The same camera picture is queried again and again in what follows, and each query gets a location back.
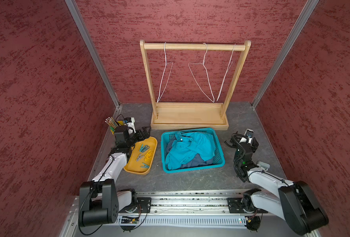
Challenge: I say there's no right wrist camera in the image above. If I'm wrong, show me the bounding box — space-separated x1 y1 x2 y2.
244 129 256 145

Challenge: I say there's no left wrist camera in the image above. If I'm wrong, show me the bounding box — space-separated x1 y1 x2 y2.
123 117 135 134

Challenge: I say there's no right corner aluminium profile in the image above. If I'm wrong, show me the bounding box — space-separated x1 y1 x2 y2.
251 0 319 110

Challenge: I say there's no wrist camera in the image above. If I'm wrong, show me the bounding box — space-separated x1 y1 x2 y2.
244 129 256 145
123 117 135 134

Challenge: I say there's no left corner aluminium profile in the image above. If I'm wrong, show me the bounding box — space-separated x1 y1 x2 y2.
65 0 120 109

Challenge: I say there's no yellow pencil cup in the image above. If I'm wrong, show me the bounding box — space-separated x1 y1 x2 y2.
110 120 124 134

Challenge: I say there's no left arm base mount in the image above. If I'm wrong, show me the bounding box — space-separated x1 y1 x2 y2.
119 197 152 214

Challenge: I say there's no corner aluminium profile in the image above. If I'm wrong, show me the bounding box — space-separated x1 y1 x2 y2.
65 0 120 109
251 0 319 110

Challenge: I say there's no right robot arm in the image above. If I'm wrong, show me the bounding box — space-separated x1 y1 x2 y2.
225 129 329 236

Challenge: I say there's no coloured pencils bunch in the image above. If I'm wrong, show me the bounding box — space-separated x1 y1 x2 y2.
105 117 120 132

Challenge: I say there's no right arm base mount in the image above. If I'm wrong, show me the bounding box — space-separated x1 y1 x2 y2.
227 197 268 215

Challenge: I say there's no grey-blue t-shirt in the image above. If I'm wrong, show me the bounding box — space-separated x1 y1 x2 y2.
165 139 215 170

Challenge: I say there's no teal plastic basket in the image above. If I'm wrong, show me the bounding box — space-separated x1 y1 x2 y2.
161 128 225 173

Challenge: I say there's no wooden clothes rack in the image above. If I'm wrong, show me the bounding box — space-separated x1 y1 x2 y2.
139 39 251 130

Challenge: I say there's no yellow tray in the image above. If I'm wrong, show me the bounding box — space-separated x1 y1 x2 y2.
124 136 158 175

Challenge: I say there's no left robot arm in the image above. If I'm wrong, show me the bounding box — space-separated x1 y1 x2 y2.
78 125 151 228

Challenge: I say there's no white wire hanger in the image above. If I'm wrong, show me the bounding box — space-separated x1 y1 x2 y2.
216 45 236 102
156 42 174 102
188 43 216 103

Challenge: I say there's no teal t-shirt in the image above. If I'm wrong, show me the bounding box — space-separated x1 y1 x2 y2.
165 131 216 170

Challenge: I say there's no aluminium rail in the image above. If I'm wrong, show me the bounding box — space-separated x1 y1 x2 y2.
112 190 275 231

